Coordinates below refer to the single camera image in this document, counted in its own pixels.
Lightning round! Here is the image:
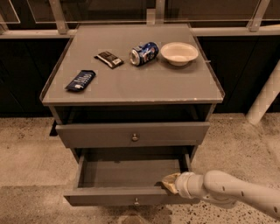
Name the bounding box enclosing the grey drawer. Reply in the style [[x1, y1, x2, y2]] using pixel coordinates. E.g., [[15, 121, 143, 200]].
[[64, 152, 198, 207], [56, 122, 209, 148]]

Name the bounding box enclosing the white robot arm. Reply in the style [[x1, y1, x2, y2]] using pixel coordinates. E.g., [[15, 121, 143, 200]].
[[162, 171, 280, 221]]

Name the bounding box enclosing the grey top drawer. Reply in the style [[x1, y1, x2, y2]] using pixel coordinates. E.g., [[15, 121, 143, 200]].
[[56, 122, 209, 148]]

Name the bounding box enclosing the grey drawer cabinet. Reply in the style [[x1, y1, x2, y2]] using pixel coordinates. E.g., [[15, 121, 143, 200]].
[[39, 24, 226, 165]]

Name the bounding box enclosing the white bowl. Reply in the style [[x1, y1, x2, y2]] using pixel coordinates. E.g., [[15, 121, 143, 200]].
[[160, 42, 199, 67]]

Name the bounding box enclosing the blue crushed soda can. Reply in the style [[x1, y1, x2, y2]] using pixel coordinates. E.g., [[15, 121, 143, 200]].
[[129, 42, 159, 67]]

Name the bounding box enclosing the blue snack bag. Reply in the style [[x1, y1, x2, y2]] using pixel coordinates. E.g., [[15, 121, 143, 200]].
[[66, 70, 96, 92]]

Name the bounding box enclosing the black snack bar wrapper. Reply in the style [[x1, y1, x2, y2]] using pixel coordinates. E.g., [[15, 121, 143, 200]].
[[94, 51, 124, 69]]

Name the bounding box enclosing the white slanted post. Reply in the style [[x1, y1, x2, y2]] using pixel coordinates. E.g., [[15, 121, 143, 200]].
[[246, 60, 280, 125]]

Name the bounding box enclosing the metal railing frame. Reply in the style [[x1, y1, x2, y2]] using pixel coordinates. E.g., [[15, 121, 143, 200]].
[[0, 0, 280, 39]]

